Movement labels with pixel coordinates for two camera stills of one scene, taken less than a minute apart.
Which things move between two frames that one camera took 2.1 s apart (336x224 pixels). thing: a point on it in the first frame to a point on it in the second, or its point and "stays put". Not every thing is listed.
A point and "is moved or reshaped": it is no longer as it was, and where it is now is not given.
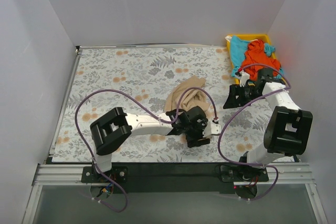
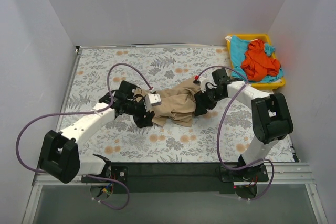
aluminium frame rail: [71, 174] stays put
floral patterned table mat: [139, 80] stays put
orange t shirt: [255, 53] stays put
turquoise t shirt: [239, 48] stays put
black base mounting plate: [175, 178] stays put
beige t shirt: [189, 93] is moved or reshaped
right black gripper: [239, 96] to [202, 100]
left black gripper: [197, 141] to [143, 114]
